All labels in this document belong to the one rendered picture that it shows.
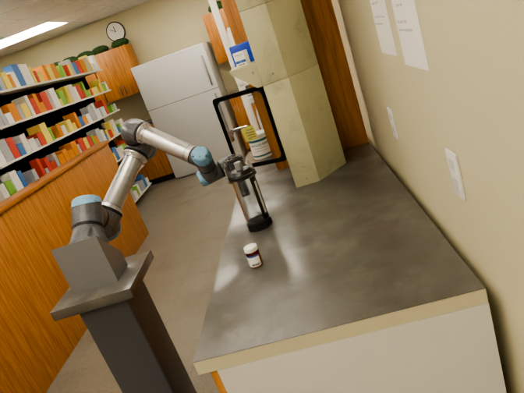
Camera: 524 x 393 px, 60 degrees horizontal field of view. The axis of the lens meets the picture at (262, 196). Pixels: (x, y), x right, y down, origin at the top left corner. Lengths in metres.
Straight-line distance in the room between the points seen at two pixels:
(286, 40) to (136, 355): 1.40
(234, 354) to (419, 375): 0.45
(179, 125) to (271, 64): 5.24
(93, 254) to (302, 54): 1.17
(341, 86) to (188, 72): 4.81
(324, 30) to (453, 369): 1.62
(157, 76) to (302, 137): 5.24
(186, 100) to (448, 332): 6.19
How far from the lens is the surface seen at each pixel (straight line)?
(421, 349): 1.19
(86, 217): 1.88
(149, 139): 1.99
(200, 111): 7.01
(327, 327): 1.11
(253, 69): 1.94
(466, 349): 1.22
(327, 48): 2.32
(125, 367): 2.01
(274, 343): 1.13
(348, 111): 2.36
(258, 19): 1.93
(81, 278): 1.88
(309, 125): 2.00
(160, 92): 7.09
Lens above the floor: 1.59
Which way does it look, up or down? 18 degrees down
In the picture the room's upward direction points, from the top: 20 degrees counter-clockwise
